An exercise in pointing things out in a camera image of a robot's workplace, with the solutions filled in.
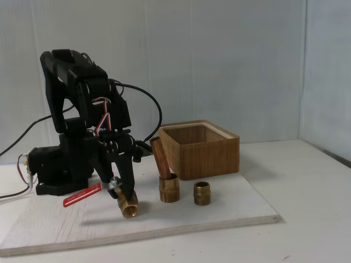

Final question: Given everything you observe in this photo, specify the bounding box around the white power wire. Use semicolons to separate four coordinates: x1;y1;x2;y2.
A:
0;175;36;205

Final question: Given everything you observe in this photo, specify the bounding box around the short brass threaded nipple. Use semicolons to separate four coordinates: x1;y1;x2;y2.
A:
193;181;210;206

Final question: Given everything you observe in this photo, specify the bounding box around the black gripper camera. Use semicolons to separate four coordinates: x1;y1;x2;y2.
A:
132;139;151;163

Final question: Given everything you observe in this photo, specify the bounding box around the brass ball valve red handle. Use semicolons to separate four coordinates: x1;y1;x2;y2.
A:
63;176;140;219

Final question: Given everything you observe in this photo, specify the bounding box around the red power wire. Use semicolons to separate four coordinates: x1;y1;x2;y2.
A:
0;153;32;199

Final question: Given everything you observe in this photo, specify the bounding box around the brown wooden box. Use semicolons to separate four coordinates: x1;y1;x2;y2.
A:
157;119;240;181

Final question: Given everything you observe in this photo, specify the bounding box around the white wooden board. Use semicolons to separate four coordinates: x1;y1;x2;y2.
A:
0;161;283;258

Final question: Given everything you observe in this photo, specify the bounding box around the red servo wire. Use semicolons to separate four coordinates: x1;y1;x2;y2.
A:
92;97;112;135

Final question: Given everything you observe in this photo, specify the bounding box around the tall brass pipe fitting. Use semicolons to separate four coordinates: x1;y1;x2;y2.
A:
158;174;180;203

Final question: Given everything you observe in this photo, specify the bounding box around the copper pipe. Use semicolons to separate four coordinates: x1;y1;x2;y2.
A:
149;136;173;180

